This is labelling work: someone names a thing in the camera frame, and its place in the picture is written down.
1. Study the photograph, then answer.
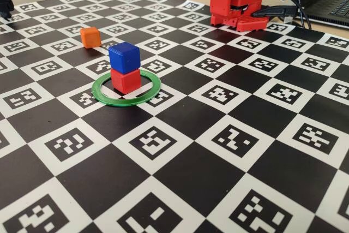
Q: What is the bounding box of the green flat ring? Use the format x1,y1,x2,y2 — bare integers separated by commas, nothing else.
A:
91,68,162,107

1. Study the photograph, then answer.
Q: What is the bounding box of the checkerboard marker mat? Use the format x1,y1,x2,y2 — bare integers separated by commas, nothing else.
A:
0,0,349,233

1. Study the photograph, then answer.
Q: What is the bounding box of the blue cube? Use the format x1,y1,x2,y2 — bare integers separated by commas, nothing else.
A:
108,41,141,75

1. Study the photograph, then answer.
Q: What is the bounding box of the black flat adapter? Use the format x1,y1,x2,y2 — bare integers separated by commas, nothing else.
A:
252,5,297,18

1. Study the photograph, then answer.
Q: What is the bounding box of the black clamp stand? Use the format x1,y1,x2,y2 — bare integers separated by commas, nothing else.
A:
0,0,15,22

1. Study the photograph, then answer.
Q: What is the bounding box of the red cube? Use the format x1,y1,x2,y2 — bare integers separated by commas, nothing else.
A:
110,68,142,94

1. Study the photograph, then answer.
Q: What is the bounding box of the orange cube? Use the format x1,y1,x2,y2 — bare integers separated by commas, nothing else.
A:
80,26,102,50

